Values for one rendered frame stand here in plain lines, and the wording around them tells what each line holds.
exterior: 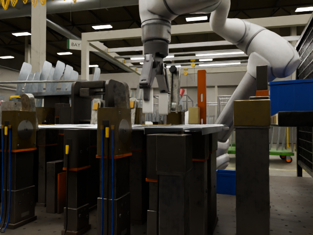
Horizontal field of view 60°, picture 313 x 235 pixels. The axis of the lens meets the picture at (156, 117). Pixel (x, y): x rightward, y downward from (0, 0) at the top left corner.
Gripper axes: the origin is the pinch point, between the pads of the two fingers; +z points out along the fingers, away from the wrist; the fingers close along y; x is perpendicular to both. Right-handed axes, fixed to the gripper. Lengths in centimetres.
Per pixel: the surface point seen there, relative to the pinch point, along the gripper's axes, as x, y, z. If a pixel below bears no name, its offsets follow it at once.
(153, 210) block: -5.7, -17.6, 24.2
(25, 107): 40.8, -9.9, -1.0
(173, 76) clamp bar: 0.7, 20.8, -13.7
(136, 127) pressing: 3.3, -6.9, 5.2
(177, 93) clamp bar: -1.5, 18.8, -7.2
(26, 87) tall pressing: 392, 333, -67
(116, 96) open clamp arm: 6.6, -12.8, -3.2
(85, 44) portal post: 404, 547, -212
